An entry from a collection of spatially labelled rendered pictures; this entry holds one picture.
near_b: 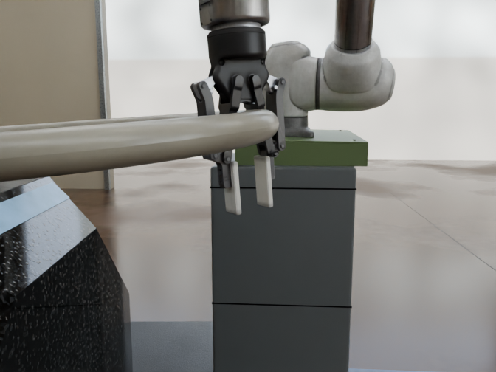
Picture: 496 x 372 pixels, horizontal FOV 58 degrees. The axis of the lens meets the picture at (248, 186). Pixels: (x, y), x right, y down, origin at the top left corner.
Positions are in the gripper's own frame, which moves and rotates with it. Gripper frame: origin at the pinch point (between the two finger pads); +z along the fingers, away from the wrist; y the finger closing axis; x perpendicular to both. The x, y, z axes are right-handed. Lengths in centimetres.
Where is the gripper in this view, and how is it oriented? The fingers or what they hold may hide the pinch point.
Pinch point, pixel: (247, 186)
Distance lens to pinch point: 61.2
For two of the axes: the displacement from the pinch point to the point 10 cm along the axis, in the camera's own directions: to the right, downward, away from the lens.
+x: 5.5, 1.1, -8.3
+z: 0.8, 9.8, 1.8
